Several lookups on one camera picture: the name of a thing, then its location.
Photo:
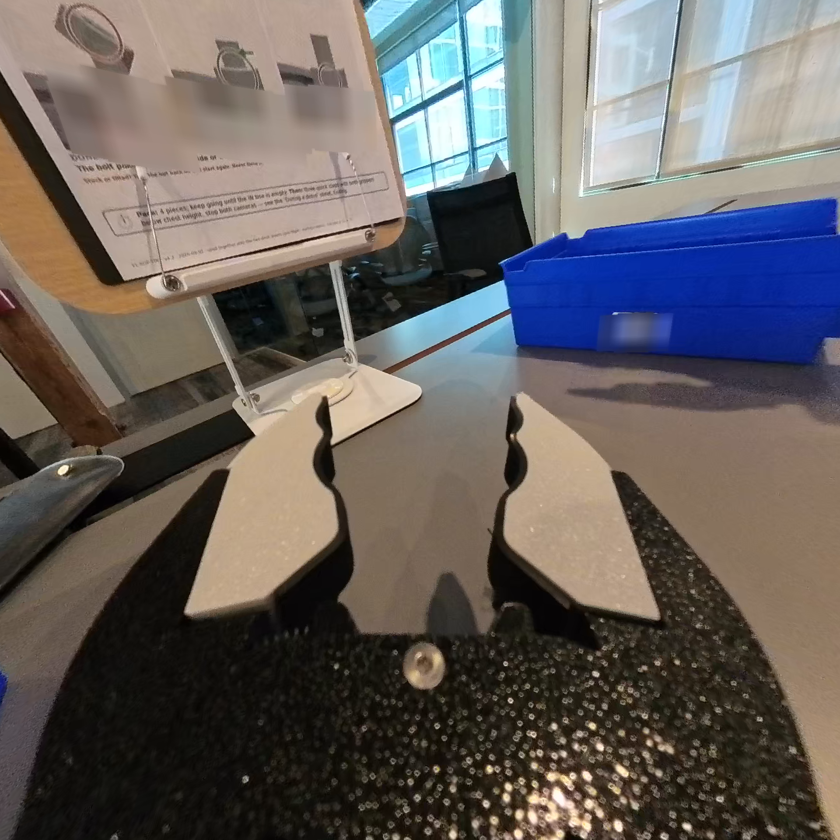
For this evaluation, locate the black backing board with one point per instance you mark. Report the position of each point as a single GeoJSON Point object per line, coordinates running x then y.
{"type": "Point", "coordinates": [65, 216]}

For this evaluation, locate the cluster of grey office chairs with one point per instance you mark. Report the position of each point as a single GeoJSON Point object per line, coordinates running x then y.
{"type": "Point", "coordinates": [400, 262]}

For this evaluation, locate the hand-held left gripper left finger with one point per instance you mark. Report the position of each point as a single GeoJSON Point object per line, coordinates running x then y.
{"type": "Point", "coordinates": [269, 512]}

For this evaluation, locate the black mesh office chair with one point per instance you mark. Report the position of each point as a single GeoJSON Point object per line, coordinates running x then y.
{"type": "Point", "coordinates": [479, 223]}

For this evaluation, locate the grey metal clamp lever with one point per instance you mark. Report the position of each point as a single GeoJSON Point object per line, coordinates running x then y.
{"type": "Point", "coordinates": [46, 512]}

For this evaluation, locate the dark framed window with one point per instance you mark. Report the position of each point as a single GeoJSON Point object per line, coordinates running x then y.
{"type": "Point", "coordinates": [446, 98]}

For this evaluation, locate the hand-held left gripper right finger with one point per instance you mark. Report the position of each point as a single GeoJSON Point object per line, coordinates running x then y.
{"type": "Point", "coordinates": [577, 525]}

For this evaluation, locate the window with white blind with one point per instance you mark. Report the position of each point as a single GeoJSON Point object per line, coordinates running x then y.
{"type": "Point", "coordinates": [722, 85]}

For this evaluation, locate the brown wooden post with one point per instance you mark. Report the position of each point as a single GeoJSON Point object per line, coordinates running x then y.
{"type": "Point", "coordinates": [59, 380]}

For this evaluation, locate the printed instruction sheet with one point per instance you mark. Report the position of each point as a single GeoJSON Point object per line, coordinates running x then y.
{"type": "Point", "coordinates": [197, 229]}

